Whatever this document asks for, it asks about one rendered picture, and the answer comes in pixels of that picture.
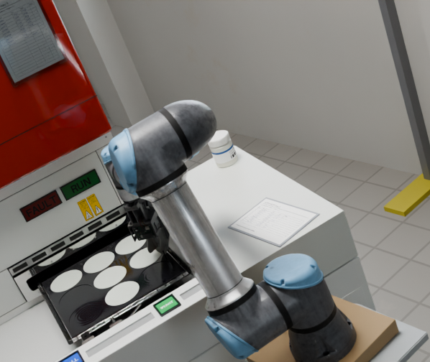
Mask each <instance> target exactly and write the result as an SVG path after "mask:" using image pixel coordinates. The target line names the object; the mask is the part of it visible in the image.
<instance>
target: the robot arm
mask: <svg viewBox="0 0 430 362"><path fill-rule="evenodd" d="M216 126H217V123H216V117H215V115H214V112H213V111H212V110H211V109H210V108H209V107H208V106H207V105H206V104H204V103H202V102H199V101H193V100H186V101H177V102H174V103H171V104H169V105H167V106H165V107H163V108H162V109H160V110H159V111H157V112H155V113H154V114H152V115H150V116H148V117H147V118H145V119H143V120H141V121H140V122H138V123H137V124H135V125H133V126H131V127H129V128H128V129H125V130H123V132H122V133H120V134H118V135H117V136H115V137H114V138H113V139H111V141H110V142H109V145H108V146H107V147H105V148H104V149H103V150H102V152H101V158H102V159H103V162H104V164H105V166H106V168H107V170H108V173H109V175H110V177H111V179H112V181H113V183H114V185H115V187H116V190H117V192H118V193H119V196H120V198H121V199H122V200H123V202H124V204H125V207H124V208H125V210H126V212H127V215H128V216H129V219H130V222H129V224H128V226H127V228H128V229H129V232H130V233H131V235H132V238H133V239H134V242H135V241H136V240H138V241H141V240H145V239H146V240H147V250H148V252H149V253H152V252H153V251H154V250H156V251H158V252H159V253H161V254H166V253H167V251H168V246H169V235H170V236H171V237H172V239H173V240H174V242H175V244H176V246H177V247H178V249H179V251H180V252H181V254H182V256H183V258H184V259H185V260H186V263H187V264H188V266H189V267H190V269H191V271H192V272H193V274H194V276H195V278H196V279H197V281H198V283H199V284H200V285H201V288H202V290H203V291H204V293H205V294H206V296H207V302H206V310H207V312H208V313H209V316H207V317H206V319H205V323H206V324H207V325H208V327H209V329H210V330H211V332H212V333H213V334H214V335H215V336H216V338H217V339H218V340H219V341H220V343H221V344H222V345H223V346H224V347H225V348H226V349H227V350H228V351H229V352H230V353H231V354H232V355H233V356H234V357H235V358H237V359H240V360H242V359H245V358H247V357H248V356H251V355H252V354H253V353H255V352H258V351H259V349H261V348H262V347H264V346H265V345H267V344H268V343H269V342H271V341H272V340H274V339H276V338H277V337H278V336H280V335H281V334H283V333H284V332H285V331H287V330H288V335H289V347H290V350H291V353H292V354H293V357H294V358H295V360H296V361H297V362H337V361H339V360H341V359H342V358H343V357H345V356H346V355H347V354H348V353H349V352H350V351H351V350H352V348H353V346H354V344H355V341H356V337H357V335H356V331H355V329H354V326H353V324H352V322H351V320H350V319H349V318H348V317H347V316H346V315H345V314H344V313H343V312H342V311H341V310H340V309H339V308H338V307H337V306H336V305H335V303H334V300H333V298H332V295H331V293H330V291H329V288H328V287H327V284H326V282H325V279H324V274H323V272H322V271H321V270H320V268H319V266H318V264H317V263H316V261H315V260H314V259H313V258H311V257H310V256H307V255H305V254H287V255H284V256H280V257H278V258H276V259H274V260H272V261H271V262H270V263H269V264H268V265H267V266H266V267H265V269H264V271H263V279H264V280H262V281H261V282H260V283H259V284H256V285H255V283H254V282H253V280H252V279H248V278H245V277H243V276H242V275H241V274H240V272H239V270H238V268H237V267H236V265H235V263H234V262H233V260H232V258H231V256H230V255H229V253H228V251H227V250H226V248H225V246H224V245H223V243H222V241H221V239H220V238H219V236H218V234H217V232H216V231H215V229H214V227H213V226H212V224H211V222H210V220H209V219H208V217H207V216H206V214H205V213H204V211H203V208H202V207H201V205H200V204H199V202H198V200H197V199H196V196H195V195H194V194H193V192H192V190H191V188H190V187H189V185H188V183H187V182H186V176H187V173H188V168H187V167H186V165H185V163H184V162H186V161H188V160H190V159H192V158H193V157H194V156H196V155H197V154H198V153H199V151H200V150H201V149H203V148H204V147H205V146H206V145H207V144H208V143H209V142H210V141H211V139H212V138H213V137H214V135H215V133H216ZM131 228H132V230H133V231H134V234H135V235H134V236H133V234H132V232H131ZM157 237H159V239H160V240H159V239H158V238H157Z"/></svg>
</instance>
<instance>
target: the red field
mask: <svg viewBox="0 0 430 362"><path fill-rule="evenodd" d="M59 203H61V202H60V200H59V198H58V196H57V194H56V192H53V193H52V194H50V195H48V196H46V197H44V198H43V199H41V200H38V201H37V202H35V203H33V204H31V205H29V206H27V207H26V208H24V209H22V212H23V214H24V216H25V218H26V219H27V220H30V219H32V218H34V217H35V216H37V215H39V214H41V213H43V212H45V211H46V210H49V209H50V208H52V207H54V206H56V205H57V204H59Z"/></svg>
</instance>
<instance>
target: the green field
mask: <svg viewBox="0 0 430 362"><path fill-rule="evenodd" d="M98 182H99V179H98V177H97V175H96V173H95V171H93V172H90V173H89V174H87V175H85V176H83V177H81V178H80V179H78V180H76V181H74V182H72V183H70V184H69V185H66V186H65V187H62V188H61V189H62V191H63V192H64V194H65V196H66V198H67V199H68V198H71V197H73V196H74V195H76V194H78V193H80V192H82V191H83V190H85V189H87V188H89V187H90V186H92V185H95V184H96V183H98Z"/></svg>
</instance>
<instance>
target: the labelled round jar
mask: <svg viewBox="0 0 430 362"><path fill-rule="evenodd" d="M208 145H209V148H210V150H211V153H212V155H213V157H214V160H215V163H216V165H217V167H228V166H231V165H233V164H234V163H235V162H236V161H237V159H238V157H237V153H236V151H235V149H234V146H233V143H232V140H231V139H230V136H229V133H228V131H225V130H221V131H216V133H215V135H214V137H213V138H212V139H211V141H210V142H209V143H208Z"/></svg>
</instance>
